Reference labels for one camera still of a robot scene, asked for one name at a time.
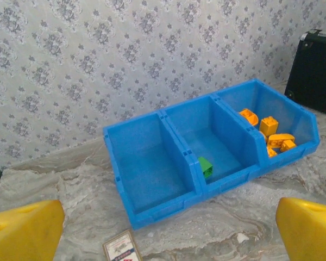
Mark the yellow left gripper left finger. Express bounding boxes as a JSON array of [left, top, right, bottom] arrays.
[[0, 199, 66, 261]]

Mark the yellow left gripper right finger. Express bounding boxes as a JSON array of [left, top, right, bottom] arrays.
[[275, 197, 326, 261]]

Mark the yellow curved lego brick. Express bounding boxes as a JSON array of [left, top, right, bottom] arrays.
[[268, 133, 296, 145]]

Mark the yellow square lego brick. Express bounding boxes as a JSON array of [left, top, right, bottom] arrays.
[[259, 116, 279, 136]]

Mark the green lego brick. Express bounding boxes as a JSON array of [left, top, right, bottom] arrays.
[[197, 156, 214, 179]]

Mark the small printed card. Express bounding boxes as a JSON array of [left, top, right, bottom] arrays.
[[102, 229, 143, 261]]

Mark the blue plastic bin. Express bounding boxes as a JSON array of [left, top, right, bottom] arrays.
[[213, 78, 321, 175], [102, 110, 202, 231], [159, 94, 265, 195]]

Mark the black hard case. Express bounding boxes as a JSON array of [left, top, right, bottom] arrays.
[[284, 29, 326, 119]]

